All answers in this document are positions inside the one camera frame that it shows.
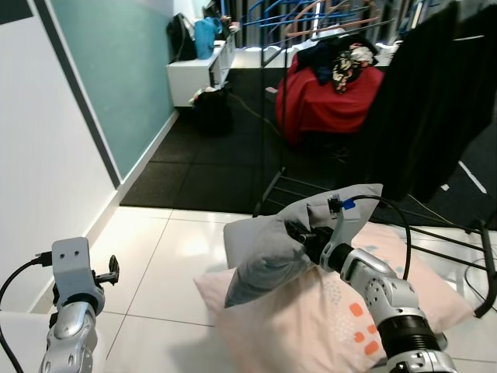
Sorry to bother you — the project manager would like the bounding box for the red fabric laundry bin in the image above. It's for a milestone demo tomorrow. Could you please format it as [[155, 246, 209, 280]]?
[[276, 54, 387, 148]]

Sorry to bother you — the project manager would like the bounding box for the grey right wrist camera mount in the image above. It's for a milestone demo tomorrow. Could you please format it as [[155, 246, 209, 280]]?
[[320, 194, 363, 270]]

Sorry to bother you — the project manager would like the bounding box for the floral patterned garment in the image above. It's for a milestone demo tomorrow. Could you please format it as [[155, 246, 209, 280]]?
[[332, 44, 377, 95]]

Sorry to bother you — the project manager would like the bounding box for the blue bag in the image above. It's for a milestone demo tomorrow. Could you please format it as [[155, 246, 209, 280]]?
[[194, 17, 224, 61]]

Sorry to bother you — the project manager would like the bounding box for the dark blue clothes pile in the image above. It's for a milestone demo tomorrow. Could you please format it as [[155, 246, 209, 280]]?
[[295, 35, 381, 86]]

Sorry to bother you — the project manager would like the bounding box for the bunch of blue hangers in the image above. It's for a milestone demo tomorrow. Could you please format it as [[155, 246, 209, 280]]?
[[224, 0, 385, 33]]

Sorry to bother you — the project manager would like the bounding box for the black duffel bag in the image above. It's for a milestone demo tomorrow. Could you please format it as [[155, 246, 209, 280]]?
[[190, 85, 232, 134]]

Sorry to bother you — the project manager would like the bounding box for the grey square pillow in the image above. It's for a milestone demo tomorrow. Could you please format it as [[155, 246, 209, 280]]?
[[224, 183, 384, 309]]

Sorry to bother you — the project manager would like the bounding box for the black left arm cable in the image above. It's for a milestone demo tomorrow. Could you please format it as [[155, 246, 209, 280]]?
[[0, 251, 54, 373]]

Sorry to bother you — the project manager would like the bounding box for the black floor mat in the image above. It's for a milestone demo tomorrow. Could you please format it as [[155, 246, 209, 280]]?
[[120, 66, 497, 231]]

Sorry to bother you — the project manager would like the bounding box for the black metal clothes rack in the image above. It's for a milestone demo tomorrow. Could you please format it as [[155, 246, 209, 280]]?
[[252, 0, 497, 319]]

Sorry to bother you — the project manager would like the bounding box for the thin black floor cable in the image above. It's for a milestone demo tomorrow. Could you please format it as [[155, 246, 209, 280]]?
[[408, 186, 497, 292]]

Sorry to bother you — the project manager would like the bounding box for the black hanging garment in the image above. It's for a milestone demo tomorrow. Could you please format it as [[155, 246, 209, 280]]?
[[363, 0, 497, 204]]

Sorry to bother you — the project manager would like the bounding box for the white low shelf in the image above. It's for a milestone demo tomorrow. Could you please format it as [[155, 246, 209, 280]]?
[[167, 35, 236, 107]]

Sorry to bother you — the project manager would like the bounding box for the black backpack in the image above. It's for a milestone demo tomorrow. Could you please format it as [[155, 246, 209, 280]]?
[[165, 13, 198, 63]]

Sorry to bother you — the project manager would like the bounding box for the pink pillow with orange dots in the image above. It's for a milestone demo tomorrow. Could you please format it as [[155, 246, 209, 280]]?
[[193, 221, 476, 373]]

